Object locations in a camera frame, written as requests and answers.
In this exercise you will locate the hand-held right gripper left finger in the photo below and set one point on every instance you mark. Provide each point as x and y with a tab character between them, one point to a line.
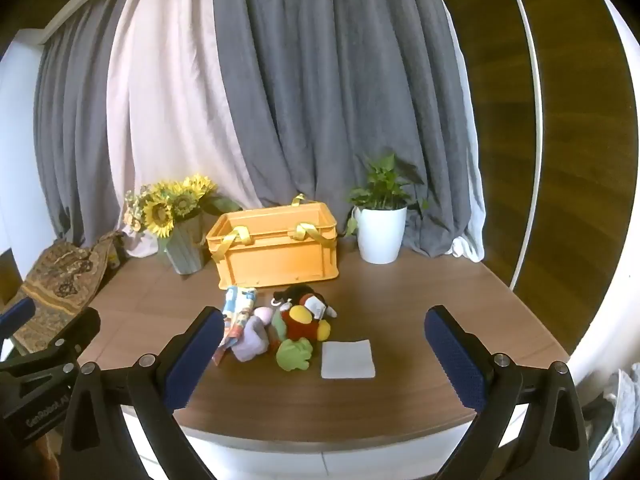
192	355

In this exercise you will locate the colourful snack packet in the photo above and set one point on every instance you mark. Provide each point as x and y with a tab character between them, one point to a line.
239	307

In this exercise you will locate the white sheer curtain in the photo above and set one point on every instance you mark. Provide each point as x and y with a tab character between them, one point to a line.
472	185

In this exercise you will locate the purple fluffy towel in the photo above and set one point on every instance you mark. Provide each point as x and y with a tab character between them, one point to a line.
250	342

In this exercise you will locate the white napkin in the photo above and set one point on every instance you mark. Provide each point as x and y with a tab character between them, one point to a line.
347	359

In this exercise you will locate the orange plastic crate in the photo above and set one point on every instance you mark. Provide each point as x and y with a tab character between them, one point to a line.
280	260

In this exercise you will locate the black mouse plush toy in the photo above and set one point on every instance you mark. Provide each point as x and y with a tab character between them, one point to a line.
302	317

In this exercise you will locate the white crumpled cloth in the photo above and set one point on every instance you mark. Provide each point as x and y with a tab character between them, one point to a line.
622	420

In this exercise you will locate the green leafy plant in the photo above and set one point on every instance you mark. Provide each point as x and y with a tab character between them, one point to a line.
385	182

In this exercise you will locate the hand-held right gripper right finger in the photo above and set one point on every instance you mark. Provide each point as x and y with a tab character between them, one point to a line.
457	360

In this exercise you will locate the brown patterned cloth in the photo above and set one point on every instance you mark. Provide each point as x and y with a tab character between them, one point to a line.
60	275

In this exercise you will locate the grey curtain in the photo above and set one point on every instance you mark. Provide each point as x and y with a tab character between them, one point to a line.
340	85
75	135

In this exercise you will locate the white ribbed flower pot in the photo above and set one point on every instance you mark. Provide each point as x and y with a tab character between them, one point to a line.
381	235

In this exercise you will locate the sunflower bouquet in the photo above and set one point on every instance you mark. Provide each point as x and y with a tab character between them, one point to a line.
162	210

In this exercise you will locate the pink soft pad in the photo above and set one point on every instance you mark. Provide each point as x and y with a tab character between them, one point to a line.
263	315

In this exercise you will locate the pink curtain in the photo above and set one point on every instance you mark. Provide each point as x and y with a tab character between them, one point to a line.
170	110

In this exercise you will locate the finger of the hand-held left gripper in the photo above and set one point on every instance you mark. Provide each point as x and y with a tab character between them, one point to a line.
77	330
16	314

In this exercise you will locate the white curved pole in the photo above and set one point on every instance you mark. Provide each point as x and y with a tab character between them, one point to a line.
539	110

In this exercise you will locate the grey-green ribbed vase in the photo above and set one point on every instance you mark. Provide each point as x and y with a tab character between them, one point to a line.
184	252

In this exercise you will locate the green frog plush toy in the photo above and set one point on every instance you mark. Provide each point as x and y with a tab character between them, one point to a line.
294	355

